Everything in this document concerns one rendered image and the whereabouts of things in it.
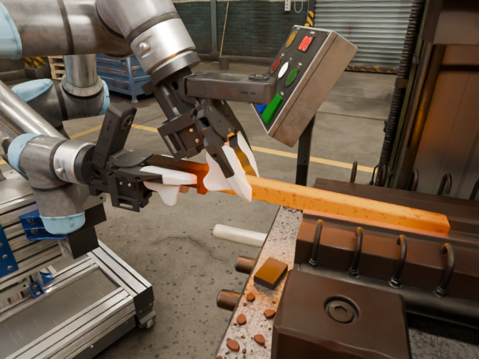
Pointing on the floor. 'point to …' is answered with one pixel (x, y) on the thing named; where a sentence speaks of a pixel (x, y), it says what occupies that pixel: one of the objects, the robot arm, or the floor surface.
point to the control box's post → (304, 156)
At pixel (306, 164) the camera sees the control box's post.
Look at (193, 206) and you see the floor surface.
